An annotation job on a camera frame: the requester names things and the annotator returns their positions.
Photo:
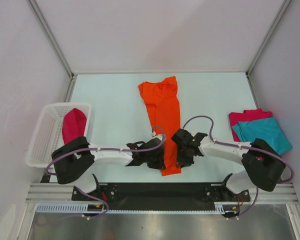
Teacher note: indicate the white plastic basket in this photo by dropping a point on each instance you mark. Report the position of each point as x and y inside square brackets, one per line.
[47, 136]

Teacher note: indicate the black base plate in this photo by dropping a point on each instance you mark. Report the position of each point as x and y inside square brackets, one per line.
[182, 196]

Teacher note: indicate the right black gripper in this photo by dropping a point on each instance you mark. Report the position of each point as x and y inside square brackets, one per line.
[182, 161]

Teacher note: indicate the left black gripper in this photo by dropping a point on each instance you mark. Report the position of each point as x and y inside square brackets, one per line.
[160, 164]

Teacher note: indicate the folded crimson t-shirt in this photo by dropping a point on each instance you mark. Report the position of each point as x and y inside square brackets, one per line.
[246, 116]

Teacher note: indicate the crimson t-shirt in basket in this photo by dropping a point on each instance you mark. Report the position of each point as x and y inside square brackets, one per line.
[74, 125]

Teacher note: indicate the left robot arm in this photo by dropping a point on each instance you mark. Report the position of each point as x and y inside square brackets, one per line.
[73, 163]

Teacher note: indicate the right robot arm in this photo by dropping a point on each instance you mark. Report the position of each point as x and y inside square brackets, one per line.
[262, 168]

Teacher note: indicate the orange t-shirt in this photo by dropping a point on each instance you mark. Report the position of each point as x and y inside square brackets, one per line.
[163, 108]

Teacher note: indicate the folded teal t-shirt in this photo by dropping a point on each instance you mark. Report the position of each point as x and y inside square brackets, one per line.
[266, 129]

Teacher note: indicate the aluminium frame rail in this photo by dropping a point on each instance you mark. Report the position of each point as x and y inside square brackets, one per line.
[55, 193]

